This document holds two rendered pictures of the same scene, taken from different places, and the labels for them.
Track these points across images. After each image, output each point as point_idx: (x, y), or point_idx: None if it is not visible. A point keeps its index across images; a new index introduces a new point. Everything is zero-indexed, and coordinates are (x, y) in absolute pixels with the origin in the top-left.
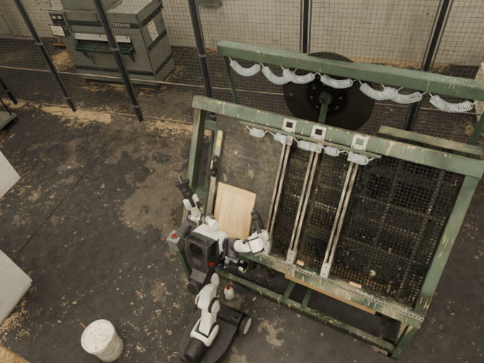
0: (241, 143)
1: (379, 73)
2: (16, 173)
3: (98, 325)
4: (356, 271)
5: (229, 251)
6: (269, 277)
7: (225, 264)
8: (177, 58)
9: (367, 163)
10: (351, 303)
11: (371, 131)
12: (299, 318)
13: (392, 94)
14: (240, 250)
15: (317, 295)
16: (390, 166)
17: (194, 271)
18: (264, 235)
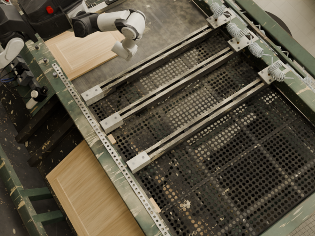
0: (161, 4)
1: (311, 57)
2: None
3: None
4: (169, 191)
5: (85, 18)
6: (17, 173)
7: (21, 76)
8: None
9: (265, 97)
10: None
11: (179, 185)
12: (11, 234)
13: (307, 81)
14: (109, 16)
15: (51, 234)
16: (285, 113)
17: (11, 7)
18: (135, 46)
